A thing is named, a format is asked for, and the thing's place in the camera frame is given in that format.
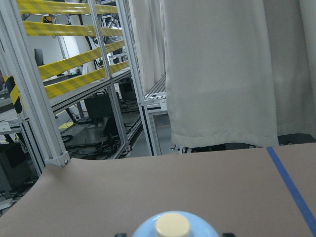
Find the aluminium frame rack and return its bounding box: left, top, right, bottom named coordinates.
left=0, top=0, right=168, bottom=173

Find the white curtain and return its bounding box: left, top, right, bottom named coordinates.
left=130, top=0, right=316, bottom=148

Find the yellow black safety tape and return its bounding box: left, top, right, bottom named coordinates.
left=16, top=0, right=129, bottom=99

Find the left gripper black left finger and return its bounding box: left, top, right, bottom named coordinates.
left=115, top=233, right=127, bottom=237

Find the blue service bell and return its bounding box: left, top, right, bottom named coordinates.
left=133, top=211, right=219, bottom=237

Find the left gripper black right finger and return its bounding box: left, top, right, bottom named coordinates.
left=222, top=233, right=235, bottom=237

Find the brown paper table mat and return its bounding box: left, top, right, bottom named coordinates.
left=0, top=148, right=312, bottom=237

